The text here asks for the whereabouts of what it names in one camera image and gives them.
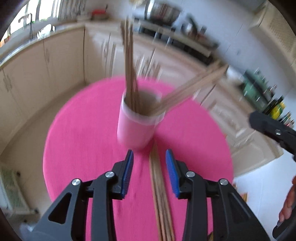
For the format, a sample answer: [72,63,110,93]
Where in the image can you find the steel stock pot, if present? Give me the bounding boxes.
[144,1,182,26]

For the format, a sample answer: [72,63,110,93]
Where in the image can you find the pink utensil cup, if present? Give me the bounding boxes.
[117,92,165,151]

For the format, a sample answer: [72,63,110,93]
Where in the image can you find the chrome faucet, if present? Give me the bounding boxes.
[18,12,35,41]

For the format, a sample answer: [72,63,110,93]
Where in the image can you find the wok with glass lid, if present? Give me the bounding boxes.
[181,15,207,41]

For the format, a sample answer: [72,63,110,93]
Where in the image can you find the green oil bottle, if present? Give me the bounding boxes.
[269,101,285,120]

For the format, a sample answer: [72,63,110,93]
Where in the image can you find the white trolley rack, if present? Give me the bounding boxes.
[1,163,38,216]

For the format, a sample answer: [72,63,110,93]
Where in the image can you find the red container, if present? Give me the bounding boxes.
[91,9,109,20]

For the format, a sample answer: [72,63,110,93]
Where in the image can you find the person's right hand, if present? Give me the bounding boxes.
[279,176,296,222]

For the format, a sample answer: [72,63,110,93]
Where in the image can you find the pink tablecloth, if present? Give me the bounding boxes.
[43,76,234,240]

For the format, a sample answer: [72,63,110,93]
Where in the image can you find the green electric cooker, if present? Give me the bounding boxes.
[240,70,272,112]

